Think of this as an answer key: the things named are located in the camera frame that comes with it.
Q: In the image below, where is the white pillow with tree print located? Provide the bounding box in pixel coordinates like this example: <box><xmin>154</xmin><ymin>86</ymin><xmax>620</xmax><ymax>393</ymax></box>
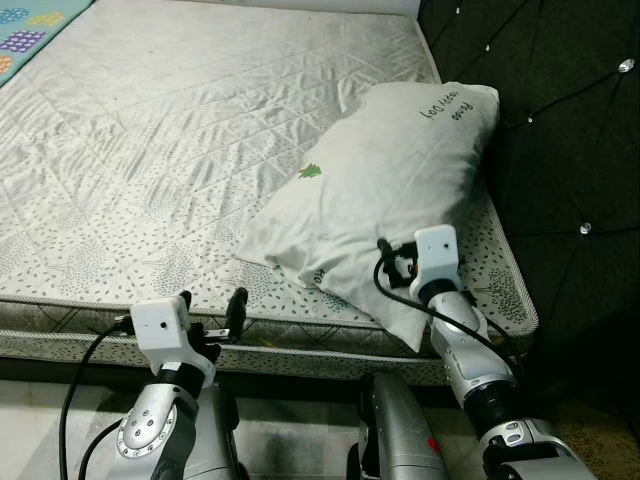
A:
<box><xmin>235</xmin><ymin>80</ymin><xmax>501</xmax><ymax>353</ymax></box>

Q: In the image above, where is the grey left robot leg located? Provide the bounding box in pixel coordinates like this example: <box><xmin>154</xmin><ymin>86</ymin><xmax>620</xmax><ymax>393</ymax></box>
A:
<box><xmin>165</xmin><ymin>385</ymin><xmax>246</xmax><ymax>480</ymax></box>

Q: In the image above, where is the grey robot leg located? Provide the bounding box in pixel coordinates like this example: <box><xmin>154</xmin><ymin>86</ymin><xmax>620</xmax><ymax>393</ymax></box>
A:
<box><xmin>165</xmin><ymin>385</ymin><xmax>246</xmax><ymax>480</ymax></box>
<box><xmin>347</xmin><ymin>372</ymin><xmax>451</xmax><ymax>480</ymax></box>

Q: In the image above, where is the white quilted mattress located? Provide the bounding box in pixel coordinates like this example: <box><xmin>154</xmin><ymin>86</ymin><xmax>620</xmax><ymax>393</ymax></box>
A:
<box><xmin>0</xmin><ymin>0</ymin><xmax>541</xmax><ymax>386</ymax></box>

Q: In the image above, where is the grey right robot leg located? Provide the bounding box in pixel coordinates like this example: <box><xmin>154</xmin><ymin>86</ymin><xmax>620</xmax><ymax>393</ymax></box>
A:
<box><xmin>347</xmin><ymin>372</ymin><xmax>451</xmax><ymax>480</ymax></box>

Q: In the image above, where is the black tufted headboard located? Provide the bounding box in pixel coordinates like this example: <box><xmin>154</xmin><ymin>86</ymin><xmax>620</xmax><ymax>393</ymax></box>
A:
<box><xmin>415</xmin><ymin>0</ymin><xmax>640</xmax><ymax>401</ymax></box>

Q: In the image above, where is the brown textured rug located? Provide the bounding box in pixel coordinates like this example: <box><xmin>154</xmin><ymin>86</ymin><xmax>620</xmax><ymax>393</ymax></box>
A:
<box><xmin>545</xmin><ymin>395</ymin><xmax>640</xmax><ymax>480</ymax></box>

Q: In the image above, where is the turquoise heart print mat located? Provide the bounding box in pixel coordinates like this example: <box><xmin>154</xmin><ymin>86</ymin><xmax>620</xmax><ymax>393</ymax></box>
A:
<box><xmin>0</xmin><ymin>0</ymin><xmax>96</xmax><ymax>89</ymax></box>

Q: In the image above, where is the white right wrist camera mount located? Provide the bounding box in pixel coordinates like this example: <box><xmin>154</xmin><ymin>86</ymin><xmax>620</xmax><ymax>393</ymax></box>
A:
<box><xmin>412</xmin><ymin>226</ymin><xmax>461</xmax><ymax>301</ymax></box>

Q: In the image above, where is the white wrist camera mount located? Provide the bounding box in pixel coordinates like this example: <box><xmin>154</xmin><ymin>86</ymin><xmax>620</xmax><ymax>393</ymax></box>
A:
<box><xmin>412</xmin><ymin>226</ymin><xmax>461</xmax><ymax>301</ymax></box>
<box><xmin>130</xmin><ymin>297</ymin><xmax>206</xmax><ymax>376</ymax></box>

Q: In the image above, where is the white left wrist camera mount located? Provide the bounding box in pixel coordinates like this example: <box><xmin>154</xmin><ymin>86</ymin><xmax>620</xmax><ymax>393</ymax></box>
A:
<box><xmin>130</xmin><ymin>297</ymin><xmax>206</xmax><ymax>376</ymax></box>

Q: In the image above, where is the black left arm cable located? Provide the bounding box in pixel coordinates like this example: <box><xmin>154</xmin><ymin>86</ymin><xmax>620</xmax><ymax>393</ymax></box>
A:
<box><xmin>58</xmin><ymin>318</ymin><xmax>136</xmax><ymax>480</ymax></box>

